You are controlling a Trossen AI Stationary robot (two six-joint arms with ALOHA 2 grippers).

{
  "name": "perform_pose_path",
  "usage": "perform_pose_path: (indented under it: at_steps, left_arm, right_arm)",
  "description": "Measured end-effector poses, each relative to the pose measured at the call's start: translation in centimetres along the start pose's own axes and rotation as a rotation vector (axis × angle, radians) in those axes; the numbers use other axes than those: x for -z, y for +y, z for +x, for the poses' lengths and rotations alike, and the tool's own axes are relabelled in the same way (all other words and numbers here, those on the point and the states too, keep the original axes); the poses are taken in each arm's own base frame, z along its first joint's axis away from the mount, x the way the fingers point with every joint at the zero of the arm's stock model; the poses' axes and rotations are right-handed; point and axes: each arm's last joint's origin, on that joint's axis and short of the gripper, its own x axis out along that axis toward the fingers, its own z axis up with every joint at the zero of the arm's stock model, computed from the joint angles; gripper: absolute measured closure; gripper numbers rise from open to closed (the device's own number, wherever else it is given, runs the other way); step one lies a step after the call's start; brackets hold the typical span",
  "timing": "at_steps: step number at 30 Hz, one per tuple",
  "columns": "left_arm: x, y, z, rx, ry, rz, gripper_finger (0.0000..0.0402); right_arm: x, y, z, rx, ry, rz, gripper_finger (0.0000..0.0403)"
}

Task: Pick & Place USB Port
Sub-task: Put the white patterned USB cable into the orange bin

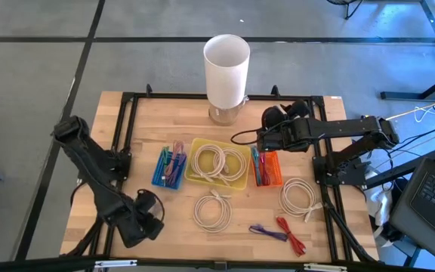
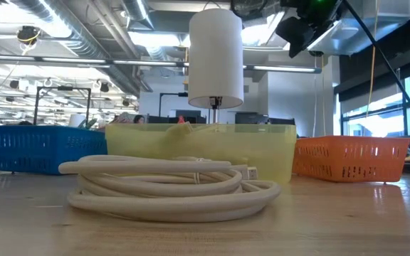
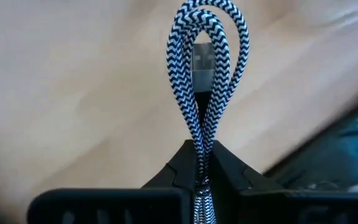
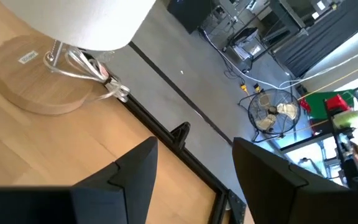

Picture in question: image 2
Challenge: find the white background lamp shade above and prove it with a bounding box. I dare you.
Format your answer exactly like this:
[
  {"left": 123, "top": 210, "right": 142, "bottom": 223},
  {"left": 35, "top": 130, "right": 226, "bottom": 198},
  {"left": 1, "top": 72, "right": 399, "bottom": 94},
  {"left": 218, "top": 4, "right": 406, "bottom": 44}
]
[{"left": 68, "top": 113, "right": 87, "bottom": 128}]

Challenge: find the black round ceiling fixture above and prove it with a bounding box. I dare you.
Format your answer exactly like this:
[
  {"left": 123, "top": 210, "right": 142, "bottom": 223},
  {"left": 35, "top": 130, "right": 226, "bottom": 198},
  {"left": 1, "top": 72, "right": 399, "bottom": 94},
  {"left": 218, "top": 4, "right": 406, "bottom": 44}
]
[{"left": 16, "top": 25, "right": 43, "bottom": 54}]

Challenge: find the white cylindrical lamp shade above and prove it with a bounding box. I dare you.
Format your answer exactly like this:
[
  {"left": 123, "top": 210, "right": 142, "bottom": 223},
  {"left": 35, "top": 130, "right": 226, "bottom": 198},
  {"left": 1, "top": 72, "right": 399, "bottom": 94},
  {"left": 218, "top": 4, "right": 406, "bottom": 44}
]
[{"left": 188, "top": 9, "right": 245, "bottom": 110}]

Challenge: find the orange plastic basket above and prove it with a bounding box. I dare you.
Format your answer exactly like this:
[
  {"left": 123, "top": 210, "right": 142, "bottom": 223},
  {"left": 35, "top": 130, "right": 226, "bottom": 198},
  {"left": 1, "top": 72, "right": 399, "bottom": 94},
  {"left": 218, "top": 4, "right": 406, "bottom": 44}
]
[{"left": 292, "top": 135, "right": 410, "bottom": 184}]

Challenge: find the thin black cable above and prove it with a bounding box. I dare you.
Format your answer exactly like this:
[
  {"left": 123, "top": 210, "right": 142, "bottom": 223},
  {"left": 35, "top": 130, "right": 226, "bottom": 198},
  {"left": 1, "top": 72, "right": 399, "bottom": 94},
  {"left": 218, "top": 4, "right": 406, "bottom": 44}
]
[{"left": 342, "top": 0, "right": 410, "bottom": 129}]

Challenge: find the beige USB cable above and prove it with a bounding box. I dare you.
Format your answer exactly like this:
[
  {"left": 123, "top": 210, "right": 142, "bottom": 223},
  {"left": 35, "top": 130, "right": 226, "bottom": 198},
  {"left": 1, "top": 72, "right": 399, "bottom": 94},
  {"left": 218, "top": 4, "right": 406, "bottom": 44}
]
[{"left": 58, "top": 154, "right": 283, "bottom": 224}]

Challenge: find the black metal gantry frame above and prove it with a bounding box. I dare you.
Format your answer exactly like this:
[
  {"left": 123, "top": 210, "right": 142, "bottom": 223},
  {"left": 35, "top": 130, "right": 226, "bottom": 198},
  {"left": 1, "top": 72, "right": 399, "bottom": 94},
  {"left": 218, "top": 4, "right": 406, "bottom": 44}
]
[
  {"left": 33, "top": 86, "right": 92, "bottom": 127},
  {"left": 158, "top": 91, "right": 190, "bottom": 118}
]

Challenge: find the person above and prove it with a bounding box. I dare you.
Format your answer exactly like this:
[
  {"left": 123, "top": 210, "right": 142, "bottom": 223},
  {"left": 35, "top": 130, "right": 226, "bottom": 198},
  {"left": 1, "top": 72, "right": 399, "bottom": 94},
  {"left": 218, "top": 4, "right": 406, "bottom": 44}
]
[{"left": 117, "top": 112, "right": 146, "bottom": 124}]

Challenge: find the dark computer monitor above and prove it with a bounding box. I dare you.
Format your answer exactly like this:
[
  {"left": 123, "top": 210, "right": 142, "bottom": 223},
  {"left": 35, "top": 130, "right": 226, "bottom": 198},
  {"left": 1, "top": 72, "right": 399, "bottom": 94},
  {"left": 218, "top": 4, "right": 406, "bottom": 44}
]
[{"left": 235, "top": 112, "right": 295, "bottom": 124}]

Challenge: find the blue plastic basket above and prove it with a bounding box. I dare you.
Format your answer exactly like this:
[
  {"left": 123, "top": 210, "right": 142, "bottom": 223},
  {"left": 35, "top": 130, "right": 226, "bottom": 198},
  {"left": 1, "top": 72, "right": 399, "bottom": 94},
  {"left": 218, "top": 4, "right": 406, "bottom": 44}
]
[{"left": 0, "top": 124, "right": 108, "bottom": 176}]

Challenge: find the yellow translucent plastic bin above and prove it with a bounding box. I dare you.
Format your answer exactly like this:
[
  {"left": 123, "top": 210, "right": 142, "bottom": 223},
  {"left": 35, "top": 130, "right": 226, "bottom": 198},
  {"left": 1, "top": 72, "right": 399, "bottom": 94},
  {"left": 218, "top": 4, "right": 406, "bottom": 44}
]
[{"left": 105, "top": 122, "right": 298, "bottom": 185}]

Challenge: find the suspended linear ceiling light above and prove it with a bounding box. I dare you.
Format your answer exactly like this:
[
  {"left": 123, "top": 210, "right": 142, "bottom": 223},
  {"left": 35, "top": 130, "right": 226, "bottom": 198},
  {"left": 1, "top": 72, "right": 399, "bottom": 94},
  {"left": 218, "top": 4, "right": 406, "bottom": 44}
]
[{"left": 0, "top": 53, "right": 322, "bottom": 75}]

